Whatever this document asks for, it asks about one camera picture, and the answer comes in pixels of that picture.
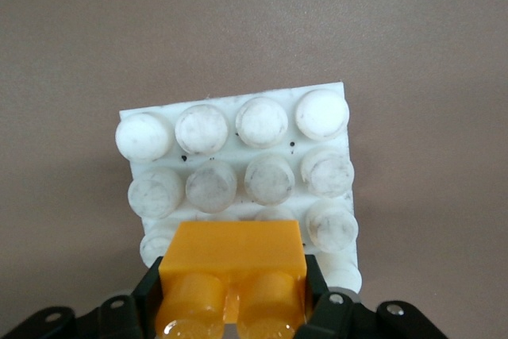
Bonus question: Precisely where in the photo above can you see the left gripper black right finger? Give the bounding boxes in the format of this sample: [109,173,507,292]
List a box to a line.
[303,253,448,339]

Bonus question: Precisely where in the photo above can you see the white studded base plate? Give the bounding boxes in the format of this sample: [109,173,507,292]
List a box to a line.
[114,80,363,292]

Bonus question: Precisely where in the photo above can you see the yellow two-stud block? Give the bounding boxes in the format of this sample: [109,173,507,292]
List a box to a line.
[154,219,309,339]

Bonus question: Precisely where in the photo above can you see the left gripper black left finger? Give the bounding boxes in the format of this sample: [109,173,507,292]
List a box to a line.
[0,256,164,339]

